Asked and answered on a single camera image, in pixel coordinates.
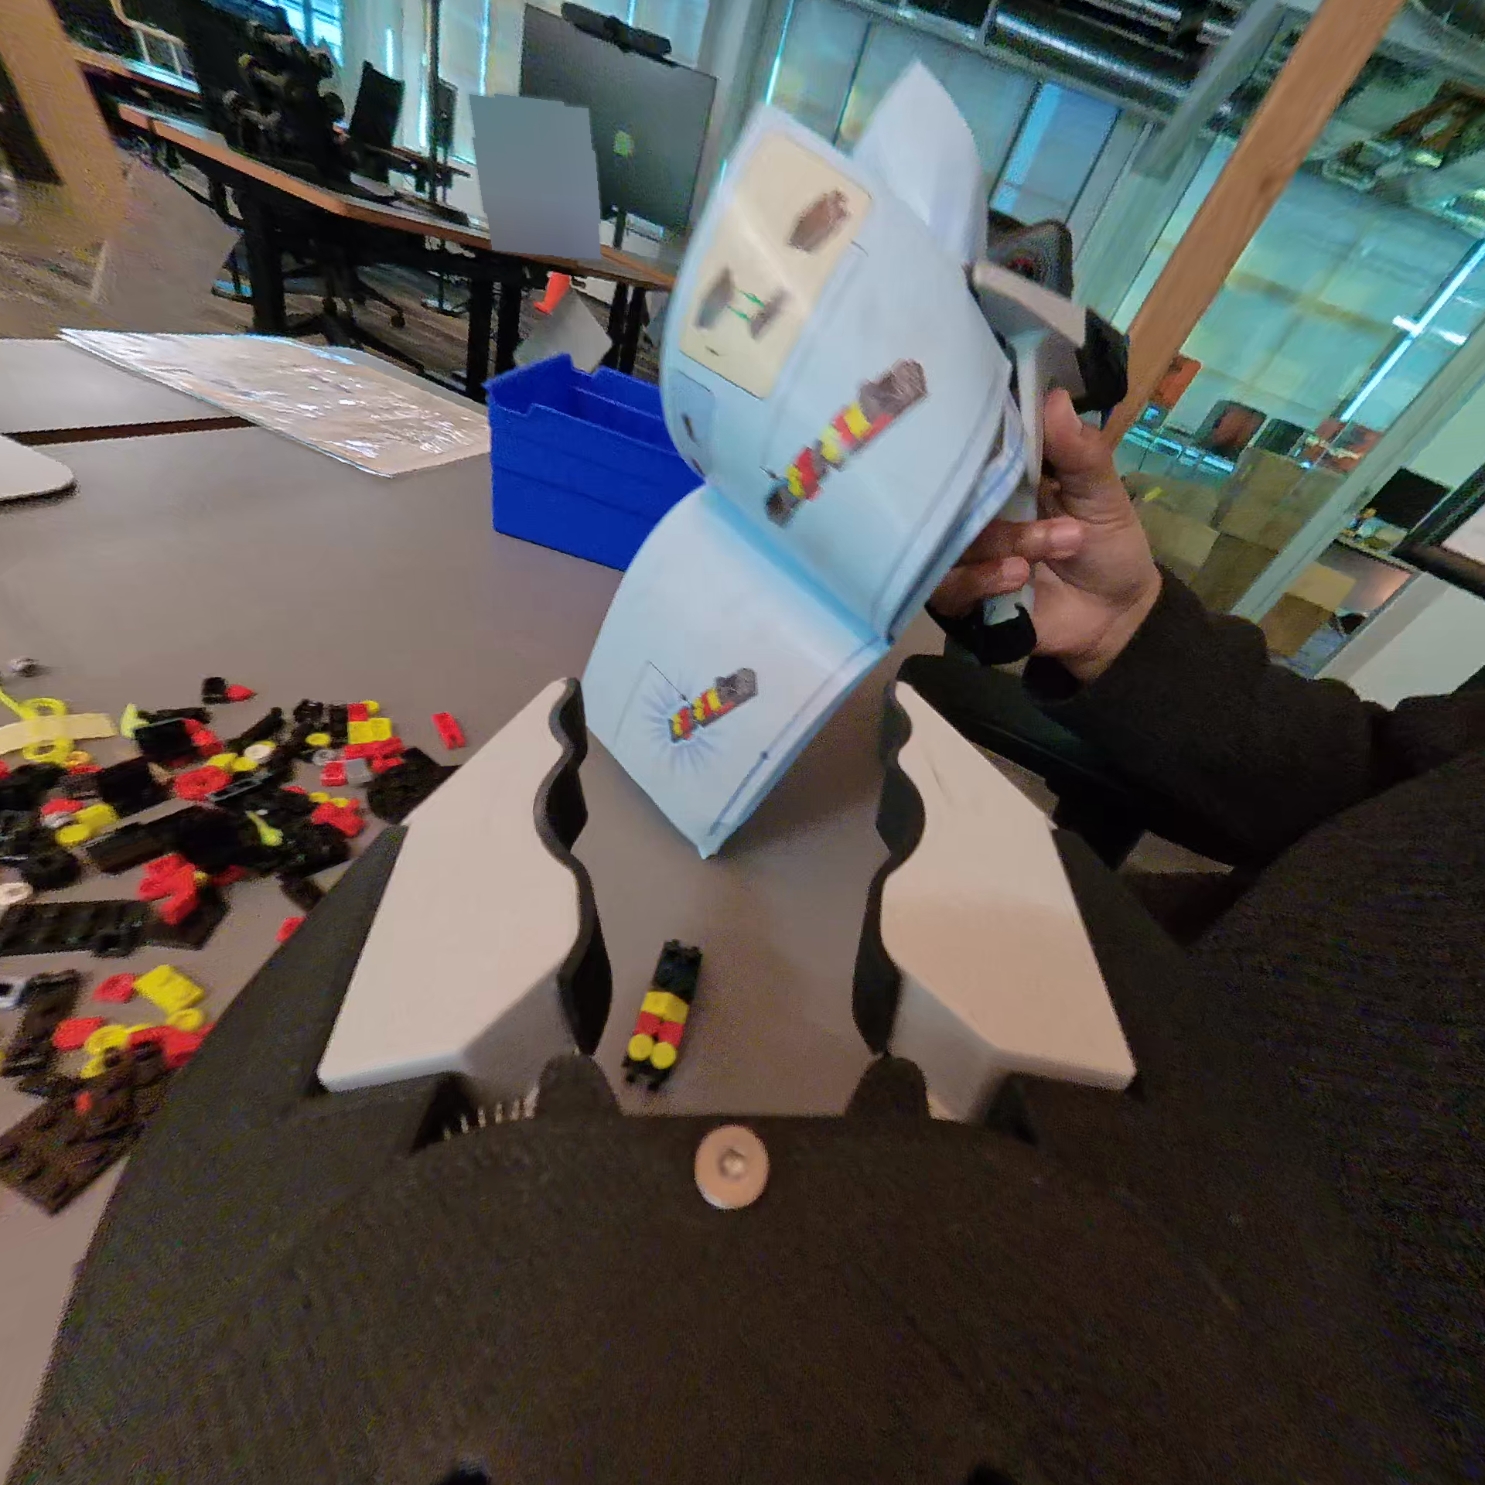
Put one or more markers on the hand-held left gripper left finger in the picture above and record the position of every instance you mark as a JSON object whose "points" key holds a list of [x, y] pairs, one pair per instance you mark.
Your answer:
{"points": [[466, 904]]}

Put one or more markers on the wooden office desk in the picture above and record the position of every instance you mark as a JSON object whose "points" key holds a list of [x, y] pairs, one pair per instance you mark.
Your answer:
{"points": [[382, 210]]}

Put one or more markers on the orange cone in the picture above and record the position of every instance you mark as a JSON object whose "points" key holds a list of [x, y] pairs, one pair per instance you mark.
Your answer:
{"points": [[552, 293]]}

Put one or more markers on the pile of lego pieces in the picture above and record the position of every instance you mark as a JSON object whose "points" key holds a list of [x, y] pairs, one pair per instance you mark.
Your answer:
{"points": [[172, 837]]}

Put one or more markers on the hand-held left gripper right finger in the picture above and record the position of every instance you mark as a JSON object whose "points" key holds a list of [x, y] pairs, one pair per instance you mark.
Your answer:
{"points": [[997, 929]]}

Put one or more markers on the person's right forearm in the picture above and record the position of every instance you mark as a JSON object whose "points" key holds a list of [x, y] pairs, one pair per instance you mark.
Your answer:
{"points": [[1218, 746]]}

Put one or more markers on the pale blue lego instruction booklet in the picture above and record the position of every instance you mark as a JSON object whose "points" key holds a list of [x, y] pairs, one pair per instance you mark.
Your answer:
{"points": [[789, 557]]}

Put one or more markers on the black computer monitor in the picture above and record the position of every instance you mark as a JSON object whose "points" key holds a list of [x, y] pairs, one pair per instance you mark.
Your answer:
{"points": [[650, 117]]}

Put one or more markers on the long black lego assembly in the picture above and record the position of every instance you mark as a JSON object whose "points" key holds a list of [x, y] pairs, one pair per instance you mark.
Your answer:
{"points": [[662, 1013]]}

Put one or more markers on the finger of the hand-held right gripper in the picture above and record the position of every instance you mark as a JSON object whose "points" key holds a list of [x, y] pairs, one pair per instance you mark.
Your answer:
{"points": [[1034, 309]]}

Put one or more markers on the person's right hand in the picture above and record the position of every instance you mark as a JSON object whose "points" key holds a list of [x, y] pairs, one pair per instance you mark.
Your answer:
{"points": [[1094, 557]]}

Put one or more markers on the blue plastic bin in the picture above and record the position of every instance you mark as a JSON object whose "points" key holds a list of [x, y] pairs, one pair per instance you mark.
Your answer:
{"points": [[567, 476]]}

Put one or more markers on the wooden post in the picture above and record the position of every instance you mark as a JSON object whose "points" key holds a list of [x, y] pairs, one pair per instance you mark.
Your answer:
{"points": [[1264, 174]]}

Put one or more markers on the grey paper sheet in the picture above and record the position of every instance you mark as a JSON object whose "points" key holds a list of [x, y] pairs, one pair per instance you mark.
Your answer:
{"points": [[567, 340]]}

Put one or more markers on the clear plastic bag with sheets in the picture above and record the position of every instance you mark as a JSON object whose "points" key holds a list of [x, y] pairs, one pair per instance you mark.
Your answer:
{"points": [[290, 392]]}

